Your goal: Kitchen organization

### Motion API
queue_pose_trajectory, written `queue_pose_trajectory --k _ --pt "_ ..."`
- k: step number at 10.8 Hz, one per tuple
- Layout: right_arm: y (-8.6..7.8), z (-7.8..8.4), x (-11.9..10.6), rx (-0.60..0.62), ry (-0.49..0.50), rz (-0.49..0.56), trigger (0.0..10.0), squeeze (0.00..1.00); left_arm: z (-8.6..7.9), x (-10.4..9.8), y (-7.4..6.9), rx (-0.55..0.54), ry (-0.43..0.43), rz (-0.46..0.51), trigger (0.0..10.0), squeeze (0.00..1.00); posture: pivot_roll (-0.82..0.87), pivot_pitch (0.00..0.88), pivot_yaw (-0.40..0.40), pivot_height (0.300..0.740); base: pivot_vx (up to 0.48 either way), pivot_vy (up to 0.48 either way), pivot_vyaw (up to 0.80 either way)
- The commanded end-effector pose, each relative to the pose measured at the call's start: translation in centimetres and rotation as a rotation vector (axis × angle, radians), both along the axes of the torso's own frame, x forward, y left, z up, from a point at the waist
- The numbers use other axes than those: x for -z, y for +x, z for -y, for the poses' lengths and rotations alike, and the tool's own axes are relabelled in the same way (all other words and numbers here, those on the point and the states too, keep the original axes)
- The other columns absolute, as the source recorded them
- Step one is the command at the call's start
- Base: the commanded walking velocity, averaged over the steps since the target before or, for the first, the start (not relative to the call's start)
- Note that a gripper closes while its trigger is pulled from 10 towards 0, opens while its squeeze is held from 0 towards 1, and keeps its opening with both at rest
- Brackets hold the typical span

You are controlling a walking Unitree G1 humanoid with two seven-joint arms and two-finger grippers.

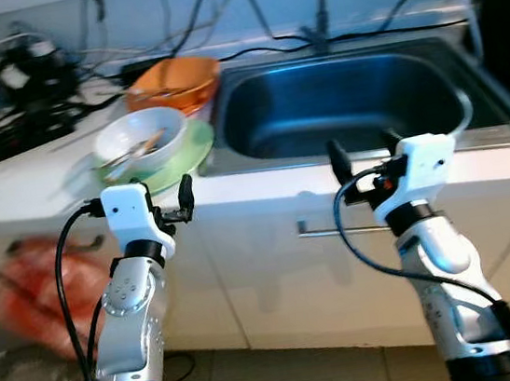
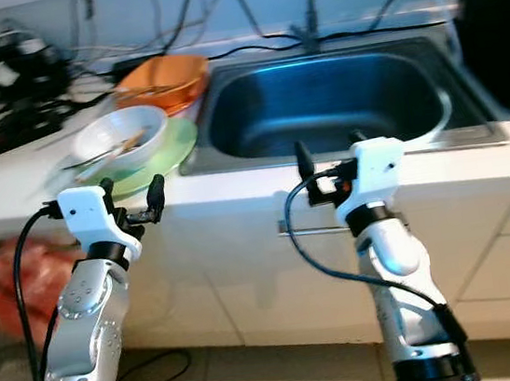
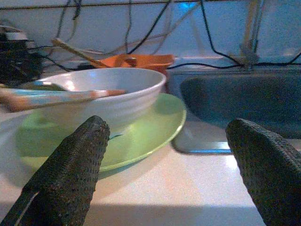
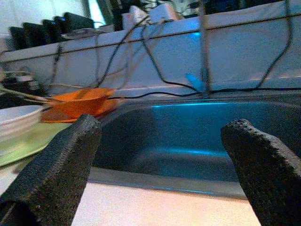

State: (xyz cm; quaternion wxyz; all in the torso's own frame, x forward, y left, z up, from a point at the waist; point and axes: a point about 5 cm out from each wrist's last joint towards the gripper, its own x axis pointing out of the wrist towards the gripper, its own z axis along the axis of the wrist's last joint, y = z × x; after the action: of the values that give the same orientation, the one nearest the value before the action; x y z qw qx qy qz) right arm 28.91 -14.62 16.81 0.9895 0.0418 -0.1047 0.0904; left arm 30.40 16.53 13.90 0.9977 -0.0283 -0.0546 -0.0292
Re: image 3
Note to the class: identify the metal spoon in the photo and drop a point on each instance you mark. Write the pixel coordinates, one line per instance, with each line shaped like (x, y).
(35, 100)

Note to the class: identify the steel kitchen sink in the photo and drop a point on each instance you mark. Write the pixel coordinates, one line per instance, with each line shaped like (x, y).
(235, 99)

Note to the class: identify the orange bowl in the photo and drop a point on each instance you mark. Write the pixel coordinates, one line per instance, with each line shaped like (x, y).
(150, 62)

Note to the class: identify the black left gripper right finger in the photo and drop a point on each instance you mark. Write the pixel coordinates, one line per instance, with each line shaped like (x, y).
(270, 169)

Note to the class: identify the white bowl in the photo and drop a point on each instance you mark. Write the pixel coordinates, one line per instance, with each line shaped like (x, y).
(131, 99)

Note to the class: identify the green plate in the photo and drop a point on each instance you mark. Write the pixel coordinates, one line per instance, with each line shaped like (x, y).
(145, 139)

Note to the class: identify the black labelled power adapter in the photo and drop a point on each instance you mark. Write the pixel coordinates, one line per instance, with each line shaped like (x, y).
(16, 61)

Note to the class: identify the sink faucet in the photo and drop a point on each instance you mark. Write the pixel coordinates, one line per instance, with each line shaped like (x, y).
(248, 57)

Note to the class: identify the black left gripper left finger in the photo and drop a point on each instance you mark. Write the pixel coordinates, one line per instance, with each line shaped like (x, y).
(70, 169)

